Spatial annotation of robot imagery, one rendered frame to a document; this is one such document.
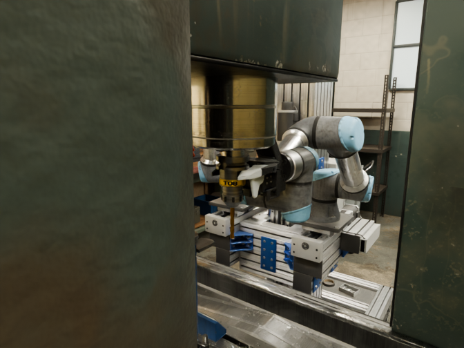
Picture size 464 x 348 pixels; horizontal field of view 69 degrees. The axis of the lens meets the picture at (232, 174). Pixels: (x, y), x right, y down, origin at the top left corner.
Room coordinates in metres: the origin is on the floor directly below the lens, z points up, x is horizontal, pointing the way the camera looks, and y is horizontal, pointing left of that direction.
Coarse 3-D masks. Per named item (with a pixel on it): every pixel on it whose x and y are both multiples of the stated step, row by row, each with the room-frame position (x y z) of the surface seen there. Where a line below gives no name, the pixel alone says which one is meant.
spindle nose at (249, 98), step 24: (192, 96) 0.60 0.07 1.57; (216, 96) 0.56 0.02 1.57; (240, 96) 0.56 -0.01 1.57; (264, 96) 0.58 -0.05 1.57; (192, 120) 0.60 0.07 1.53; (216, 120) 0.56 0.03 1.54; (240, 120) 0.56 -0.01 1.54; (264, 120) 0.58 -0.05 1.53; (216, 144) 0.56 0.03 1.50; (240, 144) 0.56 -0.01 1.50; (264, 144) 0.58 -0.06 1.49
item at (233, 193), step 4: (224, 188) 0.62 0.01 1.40; (228, 188) 0.62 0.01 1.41; (232, 188) 0.62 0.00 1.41; (236, 188) 0.62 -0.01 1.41; (240, 188) 0.62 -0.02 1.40; (224, 192) 0.62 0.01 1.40; (228, 192) 0.62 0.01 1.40; (232, 192) 0.62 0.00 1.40; (236, 192) 0.62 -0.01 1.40; (240, 192) 0.62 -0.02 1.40; (224, 196) 0.62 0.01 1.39; (228, 196) 0.62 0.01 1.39; (232, 196) 0.61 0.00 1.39; (236, 196) 0.62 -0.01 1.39; (240, 196) 0.62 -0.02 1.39; (224, 200) 0.62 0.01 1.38; (228, 200) 0.62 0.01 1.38; (232, 200) 0.61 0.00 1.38; (236, 200) 0.62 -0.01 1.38; (240, 200) 0.62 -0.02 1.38; (228, 204) 0.62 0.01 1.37; (232, 204) 0.62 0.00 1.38; (236, 204) 0.62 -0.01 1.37
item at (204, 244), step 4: (196, 240) 0.83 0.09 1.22; (200, 240) 0.83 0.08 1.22; (204, 240) 0.83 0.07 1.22; (208, 240) 0.83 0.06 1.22; (212, 240) 0.83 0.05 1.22; (196, 244) 0.80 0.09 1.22; (200, 244) 0.80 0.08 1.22; (204, 244) 0.80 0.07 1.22; (208, 244) 0.80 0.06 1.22; (212, 244) 0.80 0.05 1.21; (196, 248) 0.78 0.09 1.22; (200, 248) 0.78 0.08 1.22; (204, 248) 0.78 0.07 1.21; (208, 248) 0.79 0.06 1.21
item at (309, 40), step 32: (192, 0) 0.37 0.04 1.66; (224, 0) 0.41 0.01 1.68; (256, 0) 0.46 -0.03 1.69; (288, 0) 0.53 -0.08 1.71; (320, 0) 0.63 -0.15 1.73; (192, 32) 0.37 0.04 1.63; (224, 32) 0.41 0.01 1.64; (256, 32) 0.47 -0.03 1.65; (288, 32) 0.54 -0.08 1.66; (320, 32) 0.63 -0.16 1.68; (192, 64) 0.41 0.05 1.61; (224, 64) 0.42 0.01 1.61; (256, 64) 0.47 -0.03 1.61; (288, 64) 0.54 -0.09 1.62; (320, 64) 0.64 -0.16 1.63
